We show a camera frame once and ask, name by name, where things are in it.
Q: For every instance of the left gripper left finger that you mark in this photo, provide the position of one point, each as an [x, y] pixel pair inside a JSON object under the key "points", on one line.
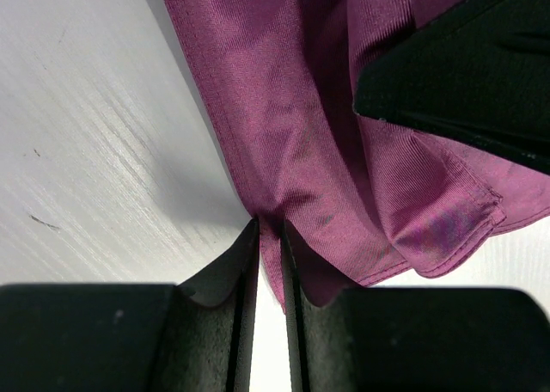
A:
{"points": [[195, 336]]}

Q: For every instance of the purple satin napkin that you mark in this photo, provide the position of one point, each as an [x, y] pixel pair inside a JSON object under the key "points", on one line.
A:
{"points": [[376, 200]]}

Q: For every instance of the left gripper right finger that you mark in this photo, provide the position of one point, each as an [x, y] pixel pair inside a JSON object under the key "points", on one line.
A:
{"points": [[344, 337]]}

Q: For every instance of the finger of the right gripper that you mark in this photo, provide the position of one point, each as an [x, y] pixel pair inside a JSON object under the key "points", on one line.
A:
{"points": [[478, 74]]}

